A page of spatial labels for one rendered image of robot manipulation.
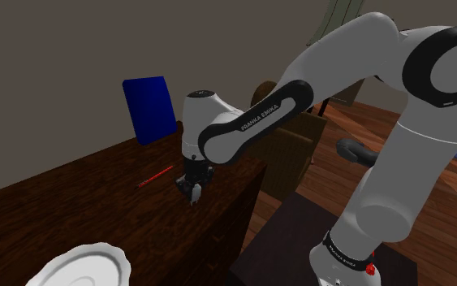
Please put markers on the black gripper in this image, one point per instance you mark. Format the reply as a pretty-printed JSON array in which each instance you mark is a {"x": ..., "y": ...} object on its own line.
[{"x": 197, "y": 170}]

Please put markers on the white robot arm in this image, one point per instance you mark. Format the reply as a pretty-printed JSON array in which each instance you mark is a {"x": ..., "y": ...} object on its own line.
[{"x": 370, "y": 55}]

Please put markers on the red pen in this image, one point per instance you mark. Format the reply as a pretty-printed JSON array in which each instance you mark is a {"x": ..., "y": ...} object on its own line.
[{"x": 155, "y": 176}]

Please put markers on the blue flat tablet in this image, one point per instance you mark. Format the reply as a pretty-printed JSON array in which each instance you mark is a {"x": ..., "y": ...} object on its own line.
[{"x": 149, "y": 109}]

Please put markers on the dark robot stand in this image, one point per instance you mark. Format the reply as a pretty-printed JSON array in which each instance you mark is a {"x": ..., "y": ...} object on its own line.
[{"x": 287, "y": 245}]

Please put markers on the white scalloped plate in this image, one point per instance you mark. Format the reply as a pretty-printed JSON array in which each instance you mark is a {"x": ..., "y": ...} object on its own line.
[{"x": 81, "y": 267}]

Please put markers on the dark grey curved object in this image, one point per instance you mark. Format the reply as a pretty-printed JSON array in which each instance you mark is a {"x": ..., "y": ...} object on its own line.
[{"x": 354, "y": 152}]

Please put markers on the pale green tall panel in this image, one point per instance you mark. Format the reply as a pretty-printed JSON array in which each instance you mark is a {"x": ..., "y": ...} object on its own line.
[{"x": 337, "y": 18}]

